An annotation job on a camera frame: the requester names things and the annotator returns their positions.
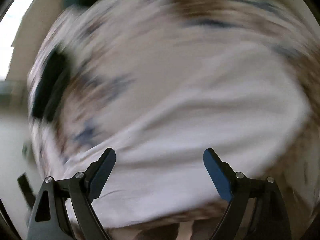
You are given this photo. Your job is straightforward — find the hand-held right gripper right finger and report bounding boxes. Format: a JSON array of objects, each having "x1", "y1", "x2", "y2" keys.
[{"x1": 203, "y1": 148, "x2": 292, "y2": 240}]

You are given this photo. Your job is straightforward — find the bright window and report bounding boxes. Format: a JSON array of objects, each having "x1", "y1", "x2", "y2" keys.
[{"x1": 0, "y1": 0, "x2": 43, "y2": 82}]

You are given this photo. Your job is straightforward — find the white pants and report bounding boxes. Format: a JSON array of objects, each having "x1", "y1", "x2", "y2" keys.
[{"x1": 61, "y1": 37, "x2": 312, "y2": 230}]

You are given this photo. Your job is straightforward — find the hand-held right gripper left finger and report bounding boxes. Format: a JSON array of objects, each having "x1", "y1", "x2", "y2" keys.
[{"x1": 26, "y1": 147, "x2": 117, "y2": 240}]

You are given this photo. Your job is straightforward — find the printed blanket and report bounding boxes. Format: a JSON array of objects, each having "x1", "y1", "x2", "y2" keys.
[{"x1": 26, "y1": 0, "x2": 320, "y2": 240}]

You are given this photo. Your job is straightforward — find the black strap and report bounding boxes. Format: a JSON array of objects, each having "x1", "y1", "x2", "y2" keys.
[{"x1": 17, "y1": 172, "x2": 37, "y2": 209}]

